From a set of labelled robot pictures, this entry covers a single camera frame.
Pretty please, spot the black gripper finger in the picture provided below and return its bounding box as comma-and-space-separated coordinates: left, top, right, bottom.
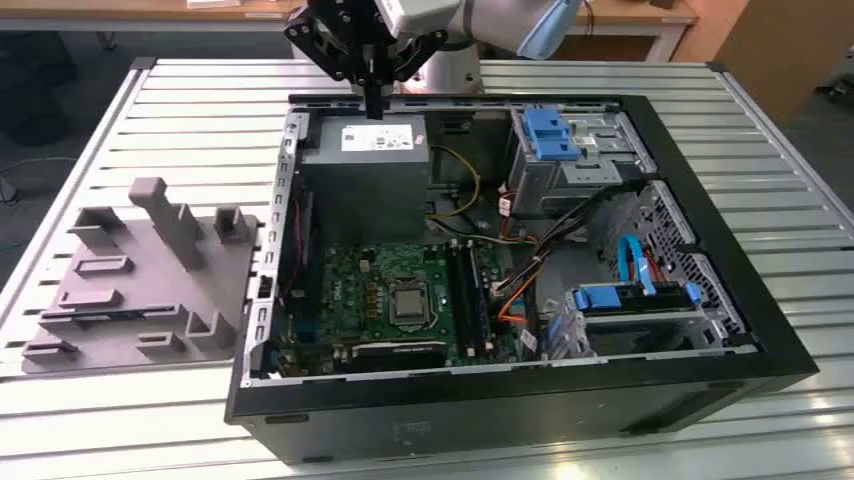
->
373, 28, 451, 121
281, 11, 377, 121

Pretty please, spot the installed RAM stick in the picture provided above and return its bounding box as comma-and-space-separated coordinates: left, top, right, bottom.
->
466, 242, 494, 354

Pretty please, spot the blue plastic drive latch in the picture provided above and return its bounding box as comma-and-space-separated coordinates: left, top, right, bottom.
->
523, 108, 576, 163

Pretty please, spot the grey power supply unit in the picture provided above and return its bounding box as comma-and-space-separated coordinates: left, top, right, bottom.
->
296, 115, 429, 245

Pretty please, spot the silver drive cage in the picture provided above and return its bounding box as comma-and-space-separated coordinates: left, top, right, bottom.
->
506, 107, 660, 217

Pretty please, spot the black office chair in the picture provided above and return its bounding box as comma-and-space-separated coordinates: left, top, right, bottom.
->
0, 29, 76, 147

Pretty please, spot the green motherboard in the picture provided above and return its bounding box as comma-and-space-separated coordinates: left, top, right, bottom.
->
279, 241, 530, 377

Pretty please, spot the silver CPU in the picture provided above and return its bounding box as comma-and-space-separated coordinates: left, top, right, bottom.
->
389, 288, 432, 324

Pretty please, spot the CPU socket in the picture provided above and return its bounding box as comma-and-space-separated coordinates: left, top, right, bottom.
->
380, 276, 443, 335

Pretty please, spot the grey parts rack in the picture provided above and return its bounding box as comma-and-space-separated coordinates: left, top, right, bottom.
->
21, 176, 269, 376

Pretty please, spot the brown wooden cabinet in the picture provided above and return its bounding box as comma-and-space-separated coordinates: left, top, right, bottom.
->
708, 0, 854, 127

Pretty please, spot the blue disk carrier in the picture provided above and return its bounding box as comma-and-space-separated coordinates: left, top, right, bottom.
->
575, 283, 688, 314

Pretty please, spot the black graphics card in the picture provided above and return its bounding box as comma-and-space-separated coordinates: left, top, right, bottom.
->
332, 339, 451, 374

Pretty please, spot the black open PC case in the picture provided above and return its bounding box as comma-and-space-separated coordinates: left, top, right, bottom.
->
223, 92, 820, 466

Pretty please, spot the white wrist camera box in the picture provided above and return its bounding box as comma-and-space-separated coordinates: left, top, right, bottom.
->
375, 0, 464, 40

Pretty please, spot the yellow wire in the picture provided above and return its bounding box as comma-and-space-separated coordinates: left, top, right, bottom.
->
425, 144, 483, 220

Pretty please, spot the wooden desk white frame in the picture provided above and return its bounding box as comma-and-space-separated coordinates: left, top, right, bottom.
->
0, 0, 309, 51
558, 0, 700, 64

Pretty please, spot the black cable bundle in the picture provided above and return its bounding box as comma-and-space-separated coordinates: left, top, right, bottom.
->
491, 181, 647, 297

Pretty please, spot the blue flat data cable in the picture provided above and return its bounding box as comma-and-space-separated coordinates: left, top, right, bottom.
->
618, 233, 660, 296

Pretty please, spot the orange wire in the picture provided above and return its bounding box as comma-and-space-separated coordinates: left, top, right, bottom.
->
495, 293, 536, 327

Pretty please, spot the blue plastic drive rail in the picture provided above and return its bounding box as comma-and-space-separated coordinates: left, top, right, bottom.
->
543, 299, 590, 359

